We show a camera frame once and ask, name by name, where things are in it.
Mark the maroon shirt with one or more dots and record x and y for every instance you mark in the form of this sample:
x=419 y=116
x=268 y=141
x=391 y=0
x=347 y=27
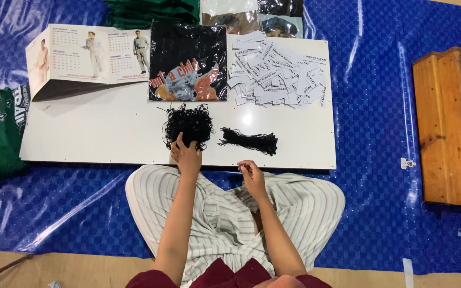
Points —
x=222 y=278

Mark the stack of green shirts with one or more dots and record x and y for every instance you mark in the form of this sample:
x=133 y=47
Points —
x=152 y=12

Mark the person's right hand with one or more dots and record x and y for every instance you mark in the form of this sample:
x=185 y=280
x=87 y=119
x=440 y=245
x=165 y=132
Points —
x=252 y=178

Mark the person's left hand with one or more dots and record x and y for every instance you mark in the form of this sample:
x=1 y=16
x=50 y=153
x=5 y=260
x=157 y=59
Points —
x=187 y=156

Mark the blue plastic sheet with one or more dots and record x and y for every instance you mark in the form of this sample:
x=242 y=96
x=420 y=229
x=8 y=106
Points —
x=374 y=160

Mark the desk calendar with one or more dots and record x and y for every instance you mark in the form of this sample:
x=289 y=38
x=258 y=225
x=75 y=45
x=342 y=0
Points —
x=82 y=58

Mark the wooden crate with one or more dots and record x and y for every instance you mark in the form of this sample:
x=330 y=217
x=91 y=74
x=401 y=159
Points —
x=446 y=128

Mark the small white plastic clip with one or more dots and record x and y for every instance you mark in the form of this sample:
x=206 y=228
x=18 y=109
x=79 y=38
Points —
x=407 y=163

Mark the packed clothes in clear plastic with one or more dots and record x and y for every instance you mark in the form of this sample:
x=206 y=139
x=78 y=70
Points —
x=252 y=16

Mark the white striped trousers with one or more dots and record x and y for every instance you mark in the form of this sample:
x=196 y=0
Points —
x=222 y=216

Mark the black printed shirt in plastic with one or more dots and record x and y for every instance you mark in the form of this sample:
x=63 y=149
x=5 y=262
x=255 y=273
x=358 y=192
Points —
x=188 y=62

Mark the pile of white paper tags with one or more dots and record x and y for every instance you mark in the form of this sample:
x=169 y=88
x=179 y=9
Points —
x=278 y=72

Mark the white board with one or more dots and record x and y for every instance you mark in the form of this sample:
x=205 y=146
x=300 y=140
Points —
x=114 y=128

